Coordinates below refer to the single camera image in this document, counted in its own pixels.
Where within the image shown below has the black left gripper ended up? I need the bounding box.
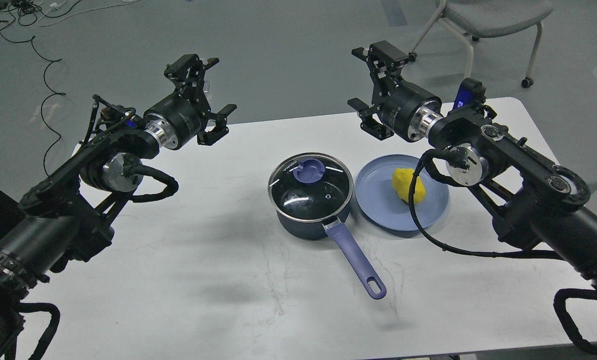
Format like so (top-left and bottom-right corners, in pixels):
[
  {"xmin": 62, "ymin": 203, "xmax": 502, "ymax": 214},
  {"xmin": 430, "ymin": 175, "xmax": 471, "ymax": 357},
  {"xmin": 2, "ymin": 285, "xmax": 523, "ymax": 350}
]
[{"xmin": 143, "ymin": 54, "xmax": 237, "ymax": 150}]

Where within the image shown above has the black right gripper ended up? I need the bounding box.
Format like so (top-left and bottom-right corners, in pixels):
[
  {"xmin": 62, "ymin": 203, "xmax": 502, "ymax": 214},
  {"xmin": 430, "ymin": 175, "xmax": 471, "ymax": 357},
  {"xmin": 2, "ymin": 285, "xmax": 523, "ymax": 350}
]
[{"xmin": 348, "ymin": 41, "xmax": 442, "ymax": 142}]

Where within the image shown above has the glass lid purple knob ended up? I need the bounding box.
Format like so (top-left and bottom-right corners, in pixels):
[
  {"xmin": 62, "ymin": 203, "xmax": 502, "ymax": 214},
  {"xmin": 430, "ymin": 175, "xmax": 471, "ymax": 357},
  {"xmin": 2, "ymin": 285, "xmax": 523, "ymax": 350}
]
[{"xmin": 268, "ymin": 152, "xmax": 354, "ymax": 223}]

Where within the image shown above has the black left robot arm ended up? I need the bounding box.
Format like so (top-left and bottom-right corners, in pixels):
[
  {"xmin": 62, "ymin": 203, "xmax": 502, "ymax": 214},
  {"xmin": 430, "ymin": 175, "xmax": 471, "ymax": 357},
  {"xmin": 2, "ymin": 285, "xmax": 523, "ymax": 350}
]
[{"xmin": 0, "ymin": 54, "xmax": 236, "ymax": 360}]

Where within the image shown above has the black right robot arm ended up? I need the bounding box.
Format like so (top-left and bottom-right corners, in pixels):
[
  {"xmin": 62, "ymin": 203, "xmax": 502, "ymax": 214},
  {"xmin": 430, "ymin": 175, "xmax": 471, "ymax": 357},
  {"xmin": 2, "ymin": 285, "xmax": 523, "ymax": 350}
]
[{"xmin": 348, "ymin": 40, "xmax": 597, "ymax": 309}]

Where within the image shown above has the yellow toy potato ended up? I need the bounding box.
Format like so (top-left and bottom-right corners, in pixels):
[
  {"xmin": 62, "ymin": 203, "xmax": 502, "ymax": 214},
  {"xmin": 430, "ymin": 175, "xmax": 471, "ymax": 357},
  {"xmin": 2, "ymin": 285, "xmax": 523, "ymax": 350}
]
[{"xmin": 391, "ymin": 168, "xmax": 427, "ymax": 205}]

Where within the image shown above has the blue round plate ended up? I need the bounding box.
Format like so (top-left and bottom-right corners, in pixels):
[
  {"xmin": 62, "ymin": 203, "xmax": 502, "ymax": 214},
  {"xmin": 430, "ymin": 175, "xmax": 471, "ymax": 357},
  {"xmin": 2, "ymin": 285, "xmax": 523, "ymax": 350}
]
[{"xmin": 354, "ymin": 154, "xmax": 450, "ymax": 232}]

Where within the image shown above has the grey office chair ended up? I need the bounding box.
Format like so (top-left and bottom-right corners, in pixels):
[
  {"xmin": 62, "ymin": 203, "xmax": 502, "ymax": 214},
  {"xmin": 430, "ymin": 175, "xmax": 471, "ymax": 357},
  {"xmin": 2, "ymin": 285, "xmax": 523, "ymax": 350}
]
[{"xmin": 407, "ymin": 0, "xmax": 553, "ymax": 89}]

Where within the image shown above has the dark blue saucepan purple handle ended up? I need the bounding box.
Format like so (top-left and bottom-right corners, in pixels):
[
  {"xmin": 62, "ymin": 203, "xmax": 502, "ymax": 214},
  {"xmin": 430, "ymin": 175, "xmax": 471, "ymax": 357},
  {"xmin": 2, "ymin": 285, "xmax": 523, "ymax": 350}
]
[{"xmin": 268, "ymin": 180, "xmax": 387, "ymax": 300}]

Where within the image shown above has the black cable on floor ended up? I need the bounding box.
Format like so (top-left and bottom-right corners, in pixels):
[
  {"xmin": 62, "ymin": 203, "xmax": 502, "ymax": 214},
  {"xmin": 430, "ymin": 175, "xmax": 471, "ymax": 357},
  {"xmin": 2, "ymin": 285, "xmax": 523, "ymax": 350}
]
[{"xmin": 0, "ymin": 10, "xmax": 67, "ymax": 177}]

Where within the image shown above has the white cable on floor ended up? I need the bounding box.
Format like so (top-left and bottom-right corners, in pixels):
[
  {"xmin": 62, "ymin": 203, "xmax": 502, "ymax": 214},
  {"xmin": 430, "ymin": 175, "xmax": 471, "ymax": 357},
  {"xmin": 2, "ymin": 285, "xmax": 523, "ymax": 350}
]
[{"xmin": 37, "ymin": 0, "xmax": 140, "ymax": 27}]

